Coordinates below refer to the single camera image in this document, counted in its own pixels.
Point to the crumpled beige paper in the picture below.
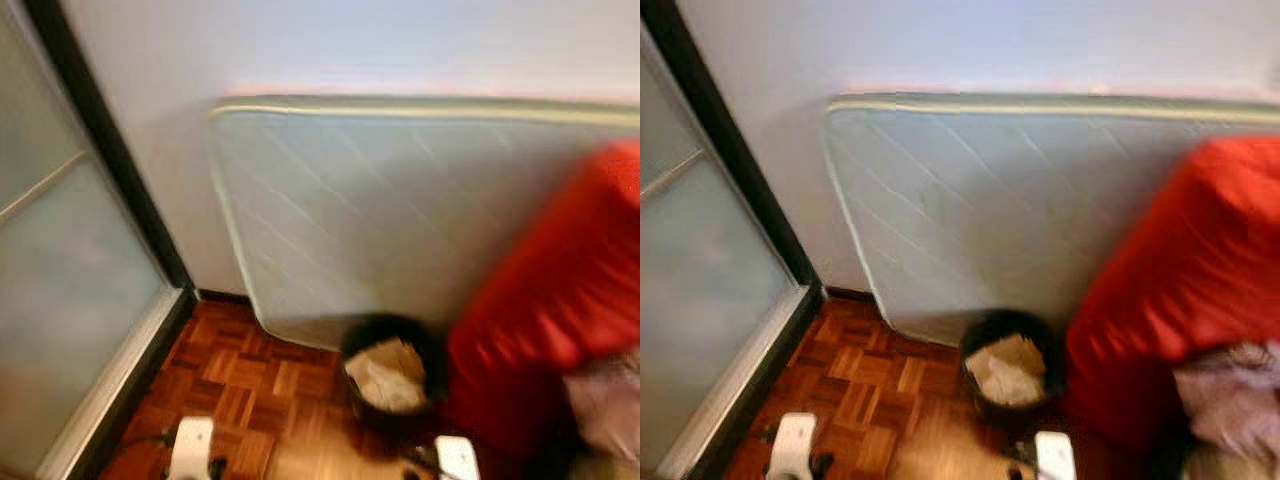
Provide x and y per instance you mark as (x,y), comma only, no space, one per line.
(390,375)
(1008,370)

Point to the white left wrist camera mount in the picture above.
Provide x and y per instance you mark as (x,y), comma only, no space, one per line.
(795,445)
(192,448)

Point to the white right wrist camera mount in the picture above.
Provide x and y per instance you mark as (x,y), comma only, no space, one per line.
(1055,456)
(458,460)

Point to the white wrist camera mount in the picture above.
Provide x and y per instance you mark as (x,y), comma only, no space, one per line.
(192,448)
(458,460)
(795,445)
(1055,456)

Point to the bed with grey floral sheet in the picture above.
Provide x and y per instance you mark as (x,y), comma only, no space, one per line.
(1230,469)

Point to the pink cartoon blanket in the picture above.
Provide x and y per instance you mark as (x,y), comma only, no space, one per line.
(1230,395)
(610,400)

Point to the black wastebasket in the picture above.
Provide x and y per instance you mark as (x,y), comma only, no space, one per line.
(1052,340)
(432,345)

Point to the frosted glass sliding door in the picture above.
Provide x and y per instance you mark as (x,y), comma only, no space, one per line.
(700,280)
(70,280)

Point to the large red mattress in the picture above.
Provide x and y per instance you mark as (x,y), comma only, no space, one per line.
(560,290)
(1180,270)

